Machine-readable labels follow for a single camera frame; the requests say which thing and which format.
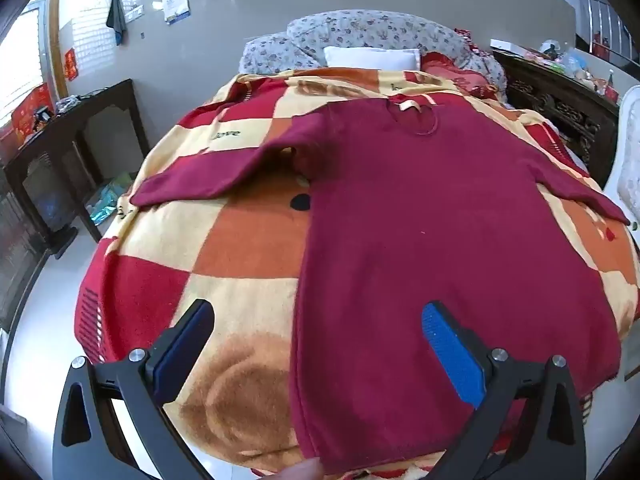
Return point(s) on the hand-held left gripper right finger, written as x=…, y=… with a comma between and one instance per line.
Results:
x=452, y=360

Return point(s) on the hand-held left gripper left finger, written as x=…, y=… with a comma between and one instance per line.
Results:
x=175, y=360

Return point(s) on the dark red sweater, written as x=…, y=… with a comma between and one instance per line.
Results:
x=425, y=210

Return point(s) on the person's left hand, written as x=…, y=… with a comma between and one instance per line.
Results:
x=300, y=471

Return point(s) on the checkered printed blanket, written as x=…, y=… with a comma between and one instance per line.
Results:
x=235, y=245

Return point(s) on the green plastic bag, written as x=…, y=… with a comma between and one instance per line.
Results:
x=107, y=200

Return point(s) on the dark wooden side table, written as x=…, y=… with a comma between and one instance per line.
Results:
x=65, y=130

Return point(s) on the white chair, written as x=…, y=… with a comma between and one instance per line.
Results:
x=627, y=160

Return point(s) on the carved dark wooden dresser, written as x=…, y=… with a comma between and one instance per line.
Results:
x=560, y=105

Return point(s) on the red pillow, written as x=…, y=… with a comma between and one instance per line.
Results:
x=460, y=77

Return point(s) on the red box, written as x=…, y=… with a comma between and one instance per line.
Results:
x=30, y=112

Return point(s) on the white pillow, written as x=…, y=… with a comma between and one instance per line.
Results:
x=370, y=57

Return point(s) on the clutter of bottles and bags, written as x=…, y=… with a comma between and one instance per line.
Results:
x=575, y=67

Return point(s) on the small floral quilt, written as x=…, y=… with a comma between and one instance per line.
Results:
x=270, y=55

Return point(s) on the window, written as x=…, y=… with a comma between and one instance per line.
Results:
x=20, y=60

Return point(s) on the large floral quilt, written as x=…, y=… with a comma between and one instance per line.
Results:
x=380, y=30

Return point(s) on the dark hanging cloth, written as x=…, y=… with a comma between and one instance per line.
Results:
x=116, y=15

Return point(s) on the metal rack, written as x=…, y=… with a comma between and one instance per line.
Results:
x=605, y=25

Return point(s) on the red wall sticker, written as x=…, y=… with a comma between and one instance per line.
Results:
x=70, y=64

